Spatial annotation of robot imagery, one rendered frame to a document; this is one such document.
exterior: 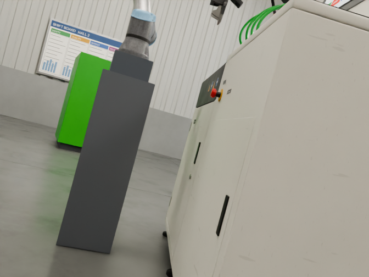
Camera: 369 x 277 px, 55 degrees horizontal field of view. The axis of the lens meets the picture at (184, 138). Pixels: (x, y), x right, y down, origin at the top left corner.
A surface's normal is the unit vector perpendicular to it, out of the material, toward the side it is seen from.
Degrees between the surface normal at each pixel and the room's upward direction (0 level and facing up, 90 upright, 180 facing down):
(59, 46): 90
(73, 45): 90
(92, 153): 90
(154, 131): 90
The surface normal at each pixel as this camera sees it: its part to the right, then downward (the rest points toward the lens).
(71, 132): 0.37, 0.11
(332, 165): 0.09, 0.04
